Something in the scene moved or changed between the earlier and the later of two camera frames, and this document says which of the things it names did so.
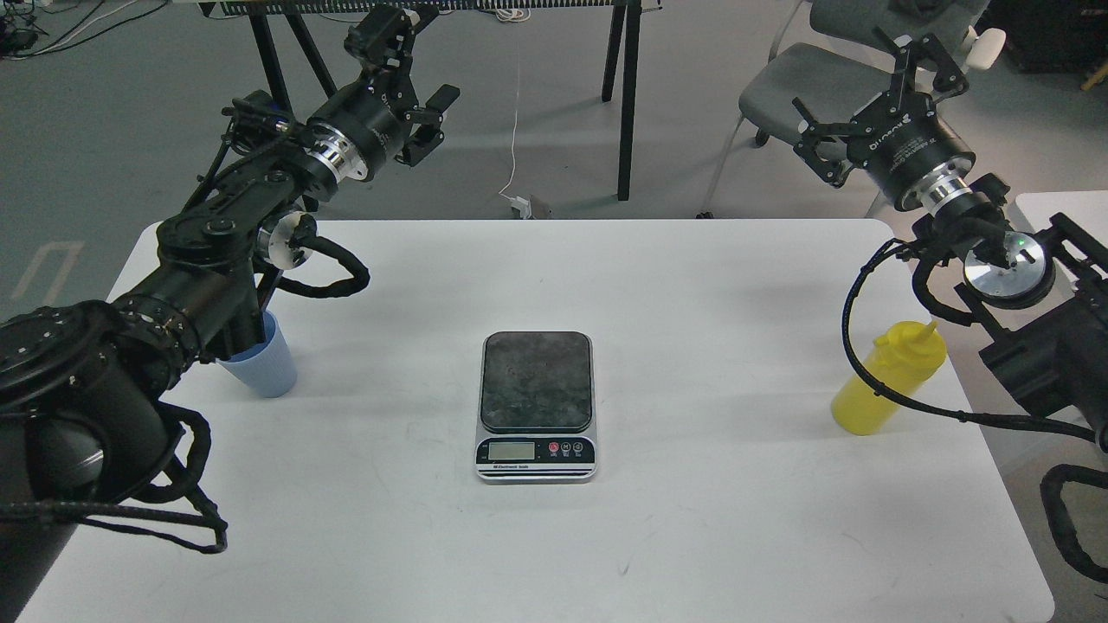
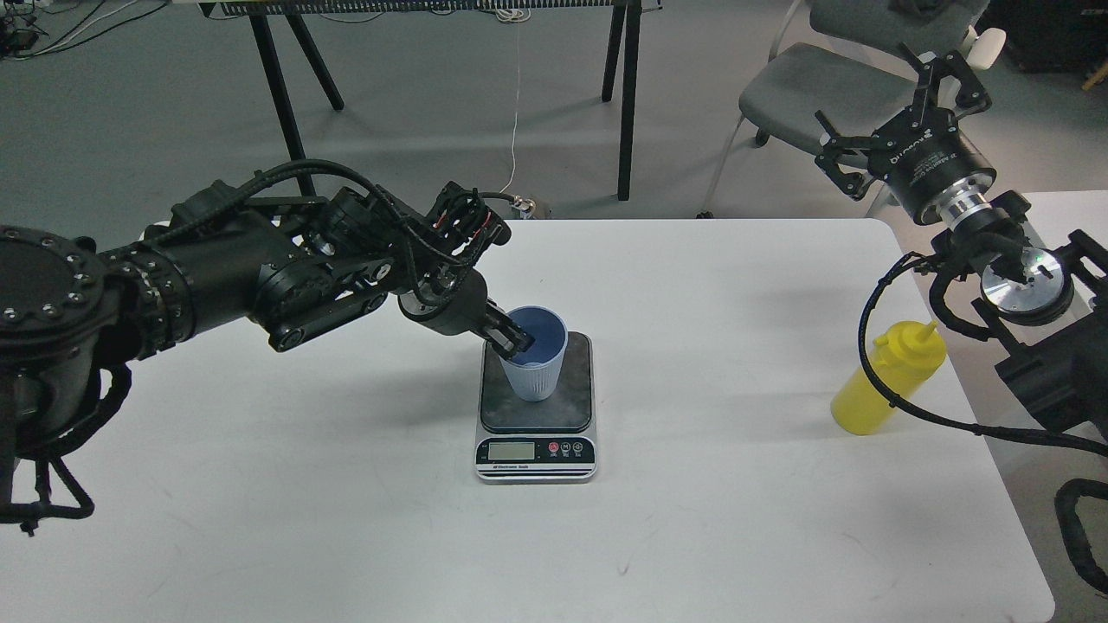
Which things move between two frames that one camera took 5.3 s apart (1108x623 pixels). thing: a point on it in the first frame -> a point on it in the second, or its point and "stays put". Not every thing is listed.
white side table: (1088, 209) stays put
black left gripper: (366, 123) -> (455, 300)
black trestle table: (257, 9) stays put
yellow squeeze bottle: (899, 358) stays put
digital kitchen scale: (537, 411) stays put
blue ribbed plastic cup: (268, 368) -> (535, 373)
